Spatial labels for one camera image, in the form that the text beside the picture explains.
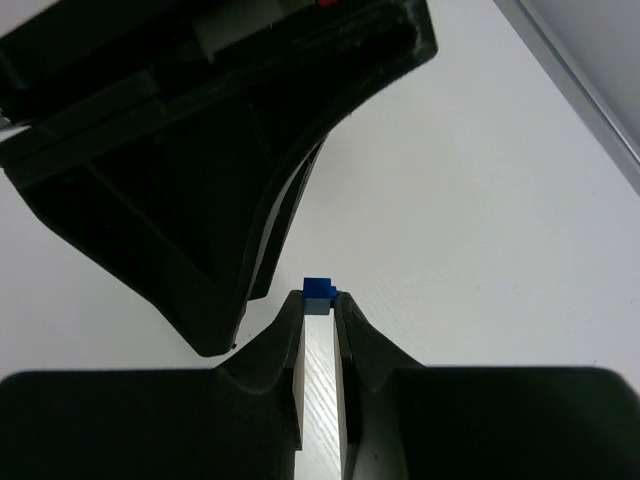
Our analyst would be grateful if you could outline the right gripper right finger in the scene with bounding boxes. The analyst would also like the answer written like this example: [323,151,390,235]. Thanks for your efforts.
[334,292,639,479]

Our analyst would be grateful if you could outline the small blue lego half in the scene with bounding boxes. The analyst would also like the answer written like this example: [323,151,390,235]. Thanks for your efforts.
[302,277,340,316]

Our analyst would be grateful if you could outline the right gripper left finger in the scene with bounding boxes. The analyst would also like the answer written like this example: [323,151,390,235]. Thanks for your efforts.
[1,291,305,479]

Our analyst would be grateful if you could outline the aluminium table frame rail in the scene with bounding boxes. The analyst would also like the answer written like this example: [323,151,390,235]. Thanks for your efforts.
[495,1,639,190]

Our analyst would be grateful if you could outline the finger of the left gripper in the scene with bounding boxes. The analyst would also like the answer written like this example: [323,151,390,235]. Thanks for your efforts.
[1,1,438,357]
[248,140,325,300]

